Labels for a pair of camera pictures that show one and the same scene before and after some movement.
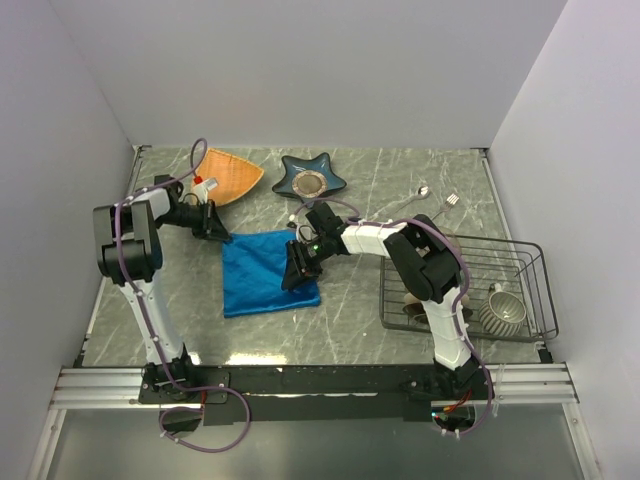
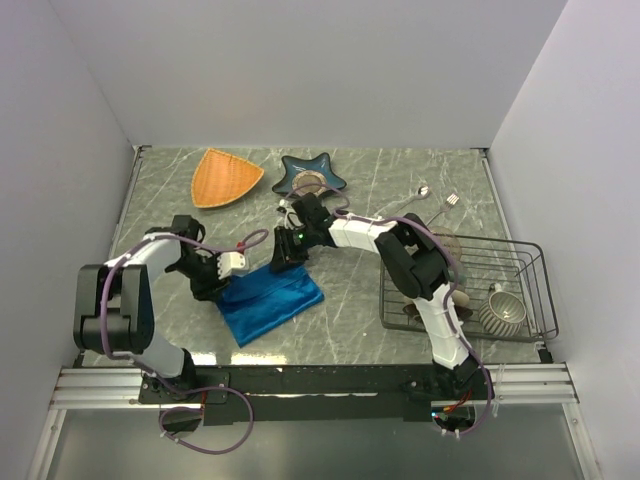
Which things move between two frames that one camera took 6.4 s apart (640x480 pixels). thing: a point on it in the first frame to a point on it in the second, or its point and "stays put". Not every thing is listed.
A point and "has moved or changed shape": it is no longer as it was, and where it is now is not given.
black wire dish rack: x=507 y=295 stays put
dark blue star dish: x=308 y=179 stays put
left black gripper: x=211 y=226 to x=206 y=290
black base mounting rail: x=301 y=394 stays put
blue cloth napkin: x=253 y=266 has moved or changed shape
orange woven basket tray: x=234 y=175 stays put
